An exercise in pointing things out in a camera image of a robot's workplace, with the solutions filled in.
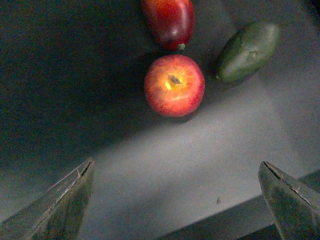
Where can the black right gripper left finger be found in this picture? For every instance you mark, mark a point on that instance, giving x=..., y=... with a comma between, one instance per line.
x=58, y=213

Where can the green avocado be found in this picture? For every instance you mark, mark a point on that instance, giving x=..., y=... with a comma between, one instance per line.
x=247, y=51

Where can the red mango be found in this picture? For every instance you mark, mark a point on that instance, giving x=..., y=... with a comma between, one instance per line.
x=171, y=22

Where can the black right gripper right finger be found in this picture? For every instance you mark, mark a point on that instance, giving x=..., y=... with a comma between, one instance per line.
x=295, y=207

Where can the red yellow apple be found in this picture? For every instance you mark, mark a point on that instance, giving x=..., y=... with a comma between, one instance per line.
x=174, y=85

